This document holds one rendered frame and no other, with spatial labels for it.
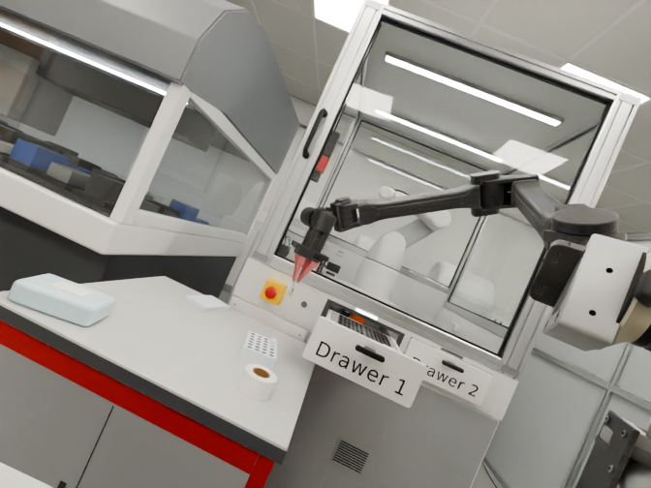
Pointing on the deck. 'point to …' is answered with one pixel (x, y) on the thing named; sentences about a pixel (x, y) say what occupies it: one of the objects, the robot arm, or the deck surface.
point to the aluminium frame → (523, 327)
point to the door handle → (313, 132)
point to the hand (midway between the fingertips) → (296, 279)
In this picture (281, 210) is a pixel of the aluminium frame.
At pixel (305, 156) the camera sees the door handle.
